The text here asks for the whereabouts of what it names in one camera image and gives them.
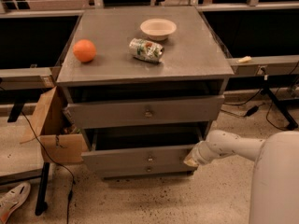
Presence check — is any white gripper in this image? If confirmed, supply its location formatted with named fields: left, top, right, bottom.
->
left=183, top=141, right=215, bottom=167

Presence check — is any grey drawer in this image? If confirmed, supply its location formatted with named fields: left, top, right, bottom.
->
left=96, top=164, right=195, bottom=178
left=67, top=95, right=224, bottom=129
left=82, top=123, right=202, bottom=172

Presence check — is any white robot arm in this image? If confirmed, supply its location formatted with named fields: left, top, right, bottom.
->
left=184, top=130, right=299, bottom=224

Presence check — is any grey bottom drawer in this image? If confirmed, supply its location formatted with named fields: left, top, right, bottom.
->
left=96, top=164, right=195, bottom=178

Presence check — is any grey drawer cabinet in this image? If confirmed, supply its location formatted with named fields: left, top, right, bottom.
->
left=56, top=6, right=235, bottom=180

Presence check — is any grey top drawer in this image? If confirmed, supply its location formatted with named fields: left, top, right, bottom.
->
left=67, top=95, right=224, bottom=129

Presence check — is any black table leg right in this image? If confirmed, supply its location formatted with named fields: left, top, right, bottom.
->
left=261, top=82, right=298, bottom=131

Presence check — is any black table leg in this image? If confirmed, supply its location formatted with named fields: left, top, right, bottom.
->
left=35, top=162, right=50, bottom=216
left=261, top=82, right=298, bottom=131

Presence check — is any small yellow foam piece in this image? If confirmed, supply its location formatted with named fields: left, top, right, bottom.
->
left=236, top=56, right=251, bottom=63

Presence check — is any crushed green soda can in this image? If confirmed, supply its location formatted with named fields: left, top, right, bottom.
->
left=129, top=38, right=164, bottom=63

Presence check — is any brown cardboard box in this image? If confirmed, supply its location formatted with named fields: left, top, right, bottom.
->
left=20, top=87, right=88, bottom=164

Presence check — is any orange fruit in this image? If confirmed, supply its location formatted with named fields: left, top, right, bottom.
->
left=73, top=39, right=96, bottom=63

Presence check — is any black table leg left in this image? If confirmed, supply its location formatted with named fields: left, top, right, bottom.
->
left=35, top=162, right=50, bottom=216

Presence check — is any white sneaker shoe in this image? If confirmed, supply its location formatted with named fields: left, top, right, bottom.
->
left=0, top=182, right=31, bottom=224

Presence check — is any black power adapter cable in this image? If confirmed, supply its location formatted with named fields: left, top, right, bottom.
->
left=220, top=89, right=265, bottom=119

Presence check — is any black floor cable left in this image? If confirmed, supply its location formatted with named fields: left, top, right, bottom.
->
left=20, top=109, right=77, bottom=224

